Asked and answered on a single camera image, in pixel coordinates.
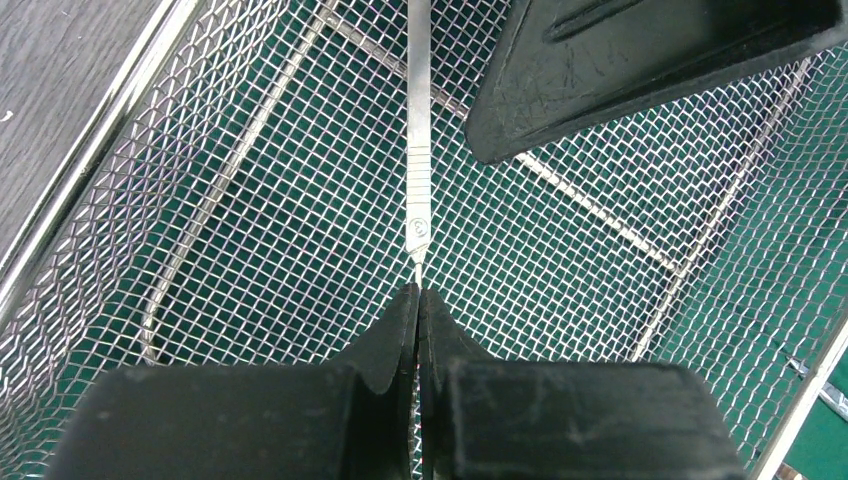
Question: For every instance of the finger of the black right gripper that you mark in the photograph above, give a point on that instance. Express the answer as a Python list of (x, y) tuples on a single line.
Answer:
[(562, 66)]

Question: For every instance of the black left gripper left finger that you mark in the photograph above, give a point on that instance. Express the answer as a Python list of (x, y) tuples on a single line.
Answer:
[(345, 418)]

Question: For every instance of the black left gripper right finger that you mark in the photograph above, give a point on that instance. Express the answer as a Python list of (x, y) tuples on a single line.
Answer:
[(489, 418)]

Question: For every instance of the steel scalpel handle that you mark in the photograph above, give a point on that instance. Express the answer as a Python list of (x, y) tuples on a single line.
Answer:
[(418, 198)]

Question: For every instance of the green surgical drape cloth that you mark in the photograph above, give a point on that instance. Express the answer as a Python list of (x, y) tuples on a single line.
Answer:
[(771, 287)]

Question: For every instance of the metal mesh instrument tray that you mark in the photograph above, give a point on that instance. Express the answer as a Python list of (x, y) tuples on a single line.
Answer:
[(225, 184)]

